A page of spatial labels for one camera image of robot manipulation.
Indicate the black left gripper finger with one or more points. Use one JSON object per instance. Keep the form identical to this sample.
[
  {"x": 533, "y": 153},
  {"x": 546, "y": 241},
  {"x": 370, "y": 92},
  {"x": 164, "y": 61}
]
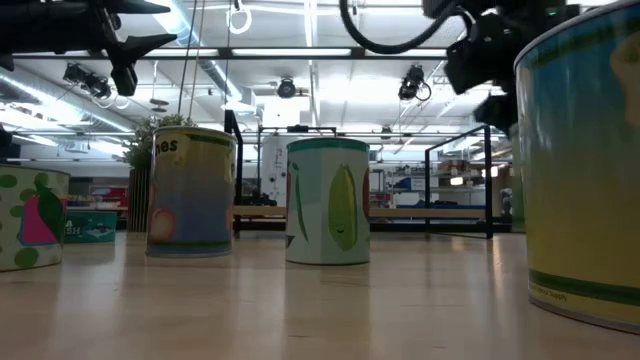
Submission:
[
  {"x": 135, "y": 6},
  {"x": 132, "y": 50}
]

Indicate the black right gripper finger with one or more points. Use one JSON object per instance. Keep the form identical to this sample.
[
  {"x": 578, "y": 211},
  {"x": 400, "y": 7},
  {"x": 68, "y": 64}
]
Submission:
[{"x": 500, "y": 112}]

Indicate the carrots can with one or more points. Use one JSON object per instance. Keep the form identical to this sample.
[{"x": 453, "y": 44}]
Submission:
[{"x": 585, "y": 175}]

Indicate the peaches can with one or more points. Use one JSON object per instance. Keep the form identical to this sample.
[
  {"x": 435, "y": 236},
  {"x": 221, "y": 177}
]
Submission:
[{"x": 192, "y": 200}]

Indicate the black rig crossbar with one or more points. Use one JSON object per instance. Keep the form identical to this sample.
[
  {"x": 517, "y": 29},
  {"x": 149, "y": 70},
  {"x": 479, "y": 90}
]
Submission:
[{"x": 225, "y": 52}]

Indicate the red storage bin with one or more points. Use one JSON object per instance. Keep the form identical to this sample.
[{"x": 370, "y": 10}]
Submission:
[{"x": 112, "y": 192}]

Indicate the round black lamp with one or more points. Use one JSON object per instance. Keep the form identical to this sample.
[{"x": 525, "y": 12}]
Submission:
[{"x": 287, "y": 88}]

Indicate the teal fish tin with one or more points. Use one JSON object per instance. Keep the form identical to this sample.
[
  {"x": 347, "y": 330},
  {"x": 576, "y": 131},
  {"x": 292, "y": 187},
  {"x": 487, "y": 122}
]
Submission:
[{"x": 92, "y": 230}]

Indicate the mixed vegetables corn can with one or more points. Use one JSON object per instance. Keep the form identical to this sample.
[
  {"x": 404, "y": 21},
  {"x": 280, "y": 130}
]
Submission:
[{"x": 327, "y": 210}]

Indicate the black hanging camera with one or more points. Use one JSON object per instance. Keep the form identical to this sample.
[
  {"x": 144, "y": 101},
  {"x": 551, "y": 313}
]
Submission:
[{"x": 412, "y": 82}]

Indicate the wooden tray frame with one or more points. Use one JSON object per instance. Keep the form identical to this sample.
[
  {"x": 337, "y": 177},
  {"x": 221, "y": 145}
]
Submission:
[{"x": 260, "y": 211}]

